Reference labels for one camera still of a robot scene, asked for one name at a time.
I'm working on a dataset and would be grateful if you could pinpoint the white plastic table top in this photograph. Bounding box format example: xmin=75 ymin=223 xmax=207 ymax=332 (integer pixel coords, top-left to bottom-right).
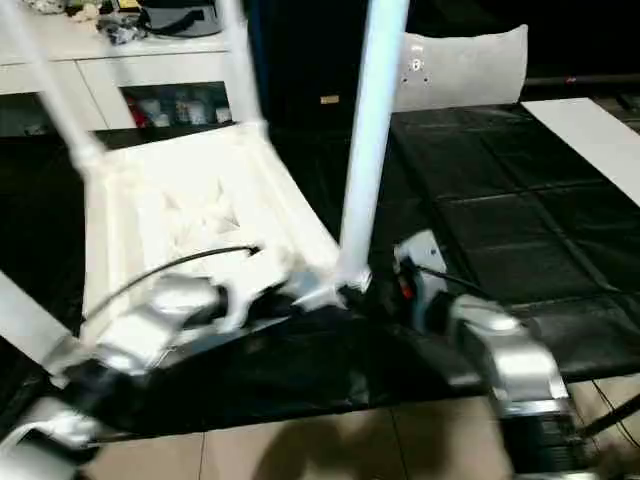
xmin=47 ymin=122 xmax=374 ymax=389

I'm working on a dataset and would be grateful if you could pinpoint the white plastic table leg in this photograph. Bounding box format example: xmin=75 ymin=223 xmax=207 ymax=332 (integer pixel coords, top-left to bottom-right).
xmin=0 ymin=0 xmax=109 ymax=174
xmin=337 ymin=0 xmax=412 ymax=296
xmin=219 ymin=0 xmax=274 ymax=141
xmin=0 ymin=269 xmax=71 ymax=354

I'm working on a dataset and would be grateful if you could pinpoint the black work mat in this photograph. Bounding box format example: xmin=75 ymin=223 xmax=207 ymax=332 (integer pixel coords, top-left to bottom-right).
xmin=0 ymin=102 xmax=640 ymax=436

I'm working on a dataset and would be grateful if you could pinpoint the grey cushion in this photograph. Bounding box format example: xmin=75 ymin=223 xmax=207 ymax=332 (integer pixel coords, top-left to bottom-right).
xmin=394 ymin=23 xmax=529 ymax=114

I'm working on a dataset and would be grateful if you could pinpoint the black tripod leg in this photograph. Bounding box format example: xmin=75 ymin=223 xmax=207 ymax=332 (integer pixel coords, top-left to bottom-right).
xmin=579 ymin=399 xmax=640 ymax=436

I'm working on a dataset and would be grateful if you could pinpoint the white flat board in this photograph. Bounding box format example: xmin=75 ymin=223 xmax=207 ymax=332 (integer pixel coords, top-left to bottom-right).
xmin=519 ymin=97 xmax=640 ymax=209

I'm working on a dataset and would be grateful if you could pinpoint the black speaker box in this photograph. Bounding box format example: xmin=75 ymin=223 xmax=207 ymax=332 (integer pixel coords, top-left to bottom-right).
xmin=249 ymin=0 xmax=406 ymax=131

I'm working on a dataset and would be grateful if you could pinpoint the white glass-door cabinet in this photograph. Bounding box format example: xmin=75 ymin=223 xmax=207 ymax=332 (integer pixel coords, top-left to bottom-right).
xmin=0 ymin=19 xmax=236 ymax=136

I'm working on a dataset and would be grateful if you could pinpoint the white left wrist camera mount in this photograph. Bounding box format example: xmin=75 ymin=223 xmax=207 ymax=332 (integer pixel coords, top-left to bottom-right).
xmin=209 ymin=247 xmax=291 ymax=334

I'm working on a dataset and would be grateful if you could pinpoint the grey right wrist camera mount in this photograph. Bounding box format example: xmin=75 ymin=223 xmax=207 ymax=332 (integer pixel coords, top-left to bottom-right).
xmin=393 ymin=229 xmax=449 ymax=326

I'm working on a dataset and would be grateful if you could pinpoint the black right camera cable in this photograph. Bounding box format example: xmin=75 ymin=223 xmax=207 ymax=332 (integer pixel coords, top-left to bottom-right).
xmin=419 ymin=267 xmax=489 ymax=296

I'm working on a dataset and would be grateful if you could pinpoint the black camera cable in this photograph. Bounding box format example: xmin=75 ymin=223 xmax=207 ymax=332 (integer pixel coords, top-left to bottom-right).
xmin=419 ymin=267 xmax=489 ymax=296
xmin=82 ymin=244 xmax=261 ymax=321

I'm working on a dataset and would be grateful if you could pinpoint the black left camera cable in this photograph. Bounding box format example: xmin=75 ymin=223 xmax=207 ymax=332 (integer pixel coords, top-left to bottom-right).
xmin=82 ymin=244 xmax=261 ymax=321

